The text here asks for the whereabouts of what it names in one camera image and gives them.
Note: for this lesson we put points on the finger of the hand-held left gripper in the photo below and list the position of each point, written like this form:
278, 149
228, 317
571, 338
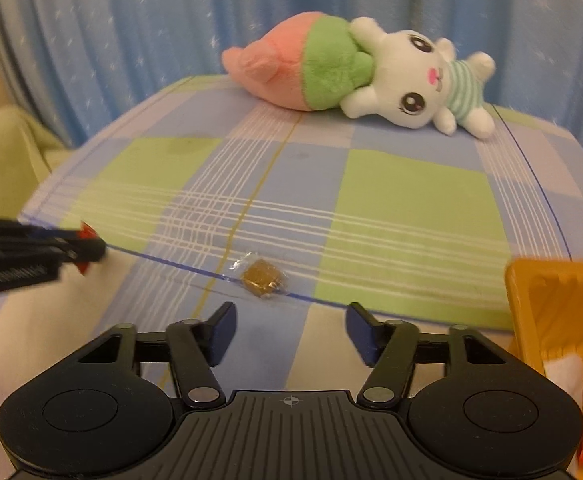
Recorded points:
54, 232
84, 251

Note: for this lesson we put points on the orange plastic tray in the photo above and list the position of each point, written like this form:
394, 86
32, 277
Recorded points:
526, 300

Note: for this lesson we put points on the small brown candy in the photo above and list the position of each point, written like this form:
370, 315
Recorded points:
260, 278

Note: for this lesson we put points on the white bunny plush toy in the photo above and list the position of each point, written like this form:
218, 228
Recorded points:
396, 80

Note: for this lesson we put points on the checked tablecloth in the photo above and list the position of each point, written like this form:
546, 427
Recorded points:
371, 200

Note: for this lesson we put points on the small red candy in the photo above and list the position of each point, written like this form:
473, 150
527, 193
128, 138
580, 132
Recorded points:
86, 232

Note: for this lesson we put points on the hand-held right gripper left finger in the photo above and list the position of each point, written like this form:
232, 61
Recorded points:
221, 333

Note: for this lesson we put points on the blue star curtain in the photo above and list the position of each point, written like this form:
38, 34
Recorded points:
146, 25

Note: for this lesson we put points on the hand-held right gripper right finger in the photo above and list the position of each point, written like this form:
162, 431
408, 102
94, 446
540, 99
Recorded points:
364, 333

